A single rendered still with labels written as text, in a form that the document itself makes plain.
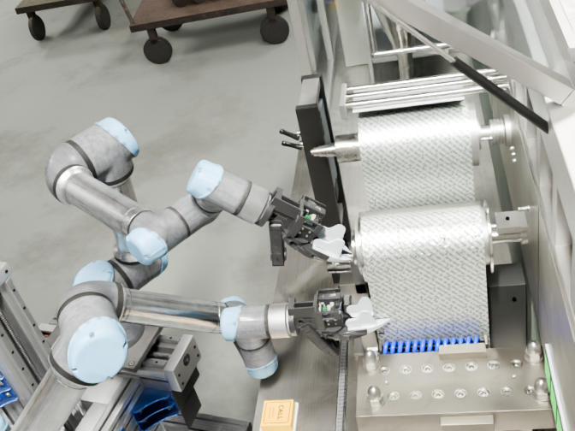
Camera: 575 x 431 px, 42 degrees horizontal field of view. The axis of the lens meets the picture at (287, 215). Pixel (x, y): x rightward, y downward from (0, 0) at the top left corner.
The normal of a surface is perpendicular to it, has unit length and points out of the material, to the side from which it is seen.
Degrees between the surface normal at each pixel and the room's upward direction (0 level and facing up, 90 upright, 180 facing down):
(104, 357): 85
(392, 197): 92
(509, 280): 0
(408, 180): 92
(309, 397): 0
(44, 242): 0
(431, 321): 90
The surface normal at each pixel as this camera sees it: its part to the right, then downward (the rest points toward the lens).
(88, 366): 0.48, 0.37
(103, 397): -0.20, -0.78
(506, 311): -0.11, 0.62
